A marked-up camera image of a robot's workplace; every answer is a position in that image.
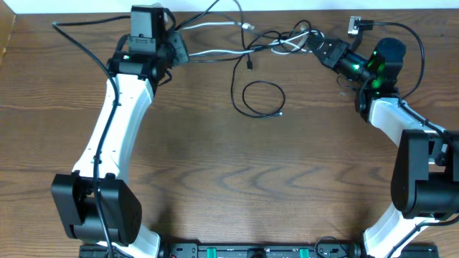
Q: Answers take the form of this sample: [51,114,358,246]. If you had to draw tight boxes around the white USB cable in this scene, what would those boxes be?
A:
[181,21,326,58]

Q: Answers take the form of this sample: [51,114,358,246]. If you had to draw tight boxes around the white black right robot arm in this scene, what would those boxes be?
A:
[306,34,458,257]

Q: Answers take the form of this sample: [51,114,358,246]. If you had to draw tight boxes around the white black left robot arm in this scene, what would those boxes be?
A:
[51,4,189,257]

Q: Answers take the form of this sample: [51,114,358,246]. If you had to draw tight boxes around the black left camera cable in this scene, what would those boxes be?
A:
[52,14,132,258]

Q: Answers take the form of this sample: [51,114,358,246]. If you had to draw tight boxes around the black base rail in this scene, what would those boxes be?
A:
[78,243,440,258]

